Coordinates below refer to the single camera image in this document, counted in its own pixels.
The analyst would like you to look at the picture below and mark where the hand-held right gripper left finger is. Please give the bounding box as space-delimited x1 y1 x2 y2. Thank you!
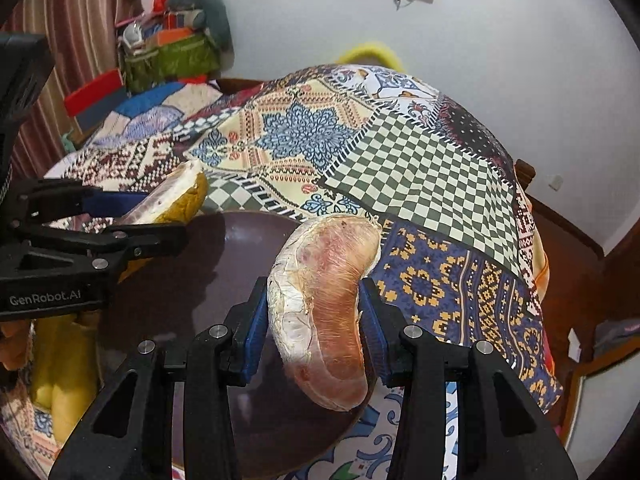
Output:
47 276 271 480

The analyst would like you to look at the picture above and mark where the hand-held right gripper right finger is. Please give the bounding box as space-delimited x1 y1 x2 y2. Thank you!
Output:
357 277 581 480

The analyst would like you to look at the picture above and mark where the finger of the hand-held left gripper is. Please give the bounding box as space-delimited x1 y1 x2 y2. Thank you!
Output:
15 222 190 286
10 179 151 226

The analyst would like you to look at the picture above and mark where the yellow banana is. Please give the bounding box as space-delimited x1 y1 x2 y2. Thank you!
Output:
116 160 210 281

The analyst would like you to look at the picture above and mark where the peeled pink pomelo segment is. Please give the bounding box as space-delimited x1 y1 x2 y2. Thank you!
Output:
266 213 383 413

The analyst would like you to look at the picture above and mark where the brown round plate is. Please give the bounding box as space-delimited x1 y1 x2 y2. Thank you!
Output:
92 210 383 478

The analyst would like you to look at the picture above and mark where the pomelo wedge with yellow peel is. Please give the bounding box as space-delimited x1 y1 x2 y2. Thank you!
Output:
29 310 101 446

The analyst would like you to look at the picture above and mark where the person's left hand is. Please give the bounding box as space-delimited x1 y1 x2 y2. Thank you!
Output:
0 320 36 373

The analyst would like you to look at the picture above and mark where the red flat box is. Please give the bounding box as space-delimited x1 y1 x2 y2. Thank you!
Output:
64 70 127 129

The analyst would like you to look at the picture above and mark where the striped brown curtain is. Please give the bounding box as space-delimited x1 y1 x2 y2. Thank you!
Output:
0 0 147 181

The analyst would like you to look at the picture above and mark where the green fabric bag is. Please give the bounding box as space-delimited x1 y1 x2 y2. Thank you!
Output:
120 34 223 93

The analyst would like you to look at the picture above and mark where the orange box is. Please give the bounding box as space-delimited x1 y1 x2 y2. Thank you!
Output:
149 26 195 47

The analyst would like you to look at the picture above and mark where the patchwork printed blanket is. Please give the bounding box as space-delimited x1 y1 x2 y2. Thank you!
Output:
0 63 563 480

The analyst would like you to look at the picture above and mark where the grey pillow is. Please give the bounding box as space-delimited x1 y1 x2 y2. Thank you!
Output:
165 0 233 53

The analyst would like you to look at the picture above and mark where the grey bag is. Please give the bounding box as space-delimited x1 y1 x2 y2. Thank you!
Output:
594 317 640 357

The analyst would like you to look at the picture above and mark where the wooden door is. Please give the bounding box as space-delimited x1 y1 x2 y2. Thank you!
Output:
567 240 640 411

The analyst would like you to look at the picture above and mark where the yellow fuzzy ring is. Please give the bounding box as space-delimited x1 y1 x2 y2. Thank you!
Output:
340 42 404 69

